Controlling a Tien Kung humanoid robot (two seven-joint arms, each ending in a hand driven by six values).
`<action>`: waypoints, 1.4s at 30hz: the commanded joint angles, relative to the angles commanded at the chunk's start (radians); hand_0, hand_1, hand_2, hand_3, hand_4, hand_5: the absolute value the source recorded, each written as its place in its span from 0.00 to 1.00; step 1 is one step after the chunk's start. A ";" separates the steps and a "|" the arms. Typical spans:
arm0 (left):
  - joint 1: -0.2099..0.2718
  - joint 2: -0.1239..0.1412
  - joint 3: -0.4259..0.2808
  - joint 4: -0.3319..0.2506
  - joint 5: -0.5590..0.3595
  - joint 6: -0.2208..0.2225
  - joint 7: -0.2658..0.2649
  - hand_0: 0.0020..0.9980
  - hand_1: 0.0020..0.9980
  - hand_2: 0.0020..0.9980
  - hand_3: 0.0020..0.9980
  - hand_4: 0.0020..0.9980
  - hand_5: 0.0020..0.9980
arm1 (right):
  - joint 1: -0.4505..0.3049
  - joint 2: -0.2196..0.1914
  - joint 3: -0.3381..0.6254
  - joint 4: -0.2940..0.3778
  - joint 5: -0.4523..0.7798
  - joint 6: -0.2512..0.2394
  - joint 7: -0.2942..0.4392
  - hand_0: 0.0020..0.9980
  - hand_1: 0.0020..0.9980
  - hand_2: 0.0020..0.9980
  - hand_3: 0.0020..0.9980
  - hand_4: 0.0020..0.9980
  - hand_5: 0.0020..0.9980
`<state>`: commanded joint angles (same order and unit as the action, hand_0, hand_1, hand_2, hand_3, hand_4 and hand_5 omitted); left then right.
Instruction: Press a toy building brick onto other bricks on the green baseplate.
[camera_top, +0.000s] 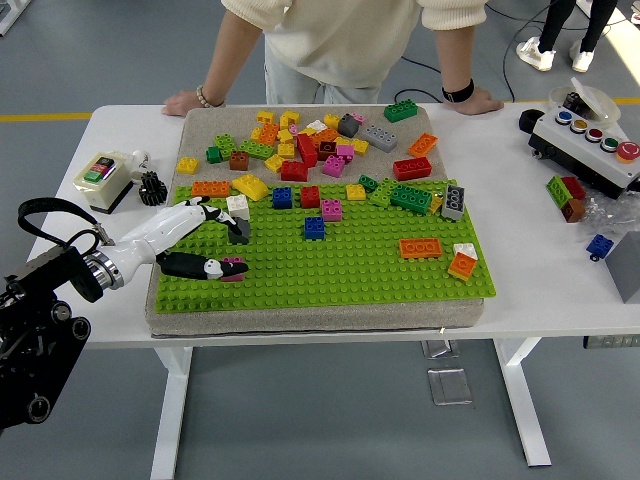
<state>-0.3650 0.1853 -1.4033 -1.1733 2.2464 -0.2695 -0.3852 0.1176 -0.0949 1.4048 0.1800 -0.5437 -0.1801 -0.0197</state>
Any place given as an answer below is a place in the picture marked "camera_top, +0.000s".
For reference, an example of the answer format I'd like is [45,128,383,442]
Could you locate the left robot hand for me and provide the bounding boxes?
[102,195,250,291]

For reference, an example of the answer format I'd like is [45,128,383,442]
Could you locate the person's right hand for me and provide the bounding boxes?
[162,89,204,117]

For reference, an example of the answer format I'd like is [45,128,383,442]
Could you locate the person's left hand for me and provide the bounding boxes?
[447,85,505,115]

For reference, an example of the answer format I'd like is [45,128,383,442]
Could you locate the orange long brick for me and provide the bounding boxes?
[191,179,232,199]

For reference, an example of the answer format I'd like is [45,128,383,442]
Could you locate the white square brick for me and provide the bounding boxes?
[225,194,251,221]

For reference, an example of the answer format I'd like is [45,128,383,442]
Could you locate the light green long brick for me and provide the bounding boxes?
[237,139,277,161]

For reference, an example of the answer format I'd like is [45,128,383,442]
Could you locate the red long brick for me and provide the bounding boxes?
[392,156,433,182]

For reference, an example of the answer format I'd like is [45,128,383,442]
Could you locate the yellow curved brick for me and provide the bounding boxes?
[231,173,271,202]

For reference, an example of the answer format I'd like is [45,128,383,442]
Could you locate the grey long brick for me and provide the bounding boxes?
[360,123,400,154]
[440,184,467,222]

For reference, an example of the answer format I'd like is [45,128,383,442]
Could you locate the dark green long brick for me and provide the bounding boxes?
[389,182,434,216]

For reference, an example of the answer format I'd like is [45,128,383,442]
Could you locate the red tall brick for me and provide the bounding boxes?
[295,132,319,168]

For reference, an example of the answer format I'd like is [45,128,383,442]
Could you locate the orange flat brick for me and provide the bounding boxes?
[398,238,445,260]

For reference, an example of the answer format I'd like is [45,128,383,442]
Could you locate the orange and yellow brick stack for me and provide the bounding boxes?
[446,251,478,284]

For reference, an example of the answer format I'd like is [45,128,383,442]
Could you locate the green studded baseplate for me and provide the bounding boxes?
[152,178,498,315]

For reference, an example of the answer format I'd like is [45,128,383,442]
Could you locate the black wristwatch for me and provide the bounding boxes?
[441,78,476,104]

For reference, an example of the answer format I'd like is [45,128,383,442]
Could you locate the black gear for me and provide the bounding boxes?
[137,170,169,206]

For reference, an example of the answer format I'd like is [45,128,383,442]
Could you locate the dark small part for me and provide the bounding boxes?
[562,91,589,114]

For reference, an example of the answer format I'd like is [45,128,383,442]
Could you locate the white push-button control box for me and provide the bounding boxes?
[528,107,640,201]

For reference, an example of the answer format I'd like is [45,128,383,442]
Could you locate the person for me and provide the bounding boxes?
[515,0,621,74]
[220,0,489,105]

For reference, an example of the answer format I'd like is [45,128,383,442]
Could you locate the clear round container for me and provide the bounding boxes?
[548,75,623,126]

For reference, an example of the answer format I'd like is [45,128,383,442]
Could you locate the clear plastic bag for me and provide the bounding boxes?
[579,192,640,237]

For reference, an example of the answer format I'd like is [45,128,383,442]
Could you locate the grey-brown foam mat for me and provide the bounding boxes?
[143,103,487,341]

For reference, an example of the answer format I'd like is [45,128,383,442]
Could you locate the white table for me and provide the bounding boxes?
[0,102,640,469]

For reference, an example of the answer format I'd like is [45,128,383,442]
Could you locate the white furniture base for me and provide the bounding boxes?
[0,0,27,37]

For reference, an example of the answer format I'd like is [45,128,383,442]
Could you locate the grey box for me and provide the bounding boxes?
[603,230,640,305]

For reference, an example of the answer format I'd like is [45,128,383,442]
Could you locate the clear floor plate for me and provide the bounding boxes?
[426,367,474,407]
[420,339,462,360]

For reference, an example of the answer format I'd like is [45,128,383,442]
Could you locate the table control panel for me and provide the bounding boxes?
[582,333,640,350]

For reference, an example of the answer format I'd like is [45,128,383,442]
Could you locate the bead bracelet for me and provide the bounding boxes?
[195,83,227,109]

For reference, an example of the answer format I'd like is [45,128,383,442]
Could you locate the black ring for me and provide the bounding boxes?
[518,107,547,135]

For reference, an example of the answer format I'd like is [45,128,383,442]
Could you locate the black floor cable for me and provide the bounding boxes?
[502,0,556,103]
[393,54,446,104]

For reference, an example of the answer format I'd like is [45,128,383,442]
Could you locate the beige switch box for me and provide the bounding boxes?
[72,151,135,215]

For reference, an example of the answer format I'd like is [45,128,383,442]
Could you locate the blue brick keychain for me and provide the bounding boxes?
[585,233,615,263]

